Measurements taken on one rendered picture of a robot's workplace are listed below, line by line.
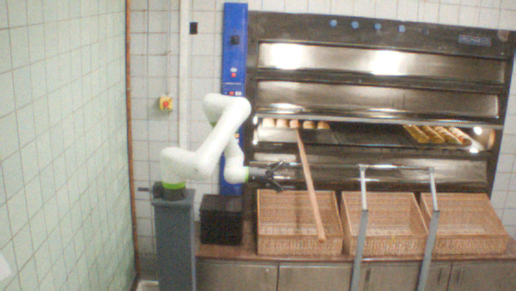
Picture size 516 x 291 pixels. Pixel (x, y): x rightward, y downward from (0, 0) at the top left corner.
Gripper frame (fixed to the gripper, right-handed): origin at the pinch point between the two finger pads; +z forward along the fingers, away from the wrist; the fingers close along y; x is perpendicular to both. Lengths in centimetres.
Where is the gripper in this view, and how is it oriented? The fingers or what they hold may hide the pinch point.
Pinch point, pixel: (293, 176)
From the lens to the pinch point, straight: 297.1
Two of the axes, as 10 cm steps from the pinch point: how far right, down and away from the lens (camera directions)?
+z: 10.0, 0.4, 0.2
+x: 0.1, 2.9, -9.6
